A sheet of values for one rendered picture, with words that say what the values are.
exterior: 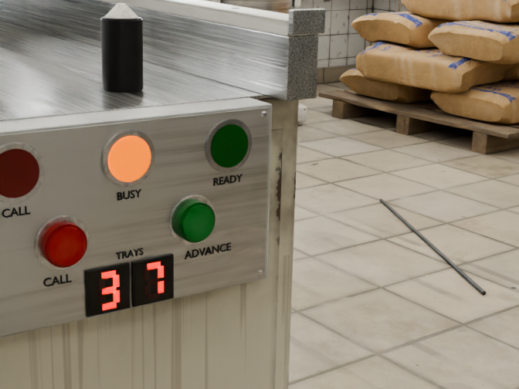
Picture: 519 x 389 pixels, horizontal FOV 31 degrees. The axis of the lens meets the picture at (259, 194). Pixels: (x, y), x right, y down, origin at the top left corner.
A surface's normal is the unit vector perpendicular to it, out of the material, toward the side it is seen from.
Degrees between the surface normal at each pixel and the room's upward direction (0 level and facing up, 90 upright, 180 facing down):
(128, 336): 90
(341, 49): 90
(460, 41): 115
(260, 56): 90
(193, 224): 90
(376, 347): 0
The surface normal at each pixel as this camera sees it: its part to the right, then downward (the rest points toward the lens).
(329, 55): 0.60, 0.24
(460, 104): -0.62, 0.68
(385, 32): -0.77, 0.34
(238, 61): -0.83, 0.14
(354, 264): 0.03, -0.96
